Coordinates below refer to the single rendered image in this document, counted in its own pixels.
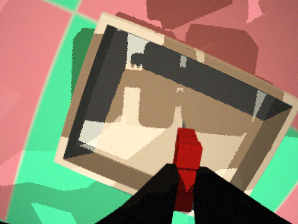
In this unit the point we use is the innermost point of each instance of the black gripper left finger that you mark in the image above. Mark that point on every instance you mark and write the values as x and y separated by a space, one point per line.
152 204

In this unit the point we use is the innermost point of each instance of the red fuse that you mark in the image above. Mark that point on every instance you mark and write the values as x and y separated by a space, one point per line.
187 159

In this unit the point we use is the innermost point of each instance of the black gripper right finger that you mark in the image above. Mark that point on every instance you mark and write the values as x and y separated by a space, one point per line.
218 202

